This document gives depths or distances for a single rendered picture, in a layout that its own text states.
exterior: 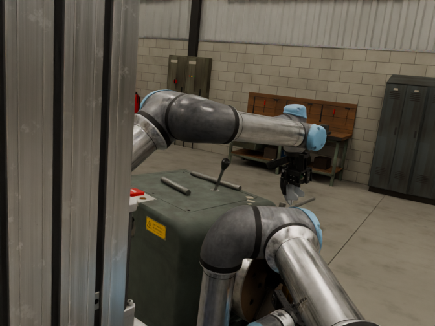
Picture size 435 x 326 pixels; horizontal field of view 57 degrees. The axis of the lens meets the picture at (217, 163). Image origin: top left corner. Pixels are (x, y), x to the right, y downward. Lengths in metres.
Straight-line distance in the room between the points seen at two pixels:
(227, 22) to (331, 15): 2.21
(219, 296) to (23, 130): 0.68
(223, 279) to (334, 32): 7.38
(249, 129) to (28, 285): 0.72
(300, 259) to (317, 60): 7.37
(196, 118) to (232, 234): 0.27
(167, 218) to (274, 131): 0.45
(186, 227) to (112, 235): 0.84
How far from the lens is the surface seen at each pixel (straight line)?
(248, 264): 1.23
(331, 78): 7.95
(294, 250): 0.79
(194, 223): 1.27
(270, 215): 0.87
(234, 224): 0.85
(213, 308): 0.95
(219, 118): 0.93
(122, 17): 0.38
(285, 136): 1.10
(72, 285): 0.41
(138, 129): 0.98
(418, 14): 7.83
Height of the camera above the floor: 1.70
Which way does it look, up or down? 12 degrees down
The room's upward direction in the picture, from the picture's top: 6 degrees clockwise
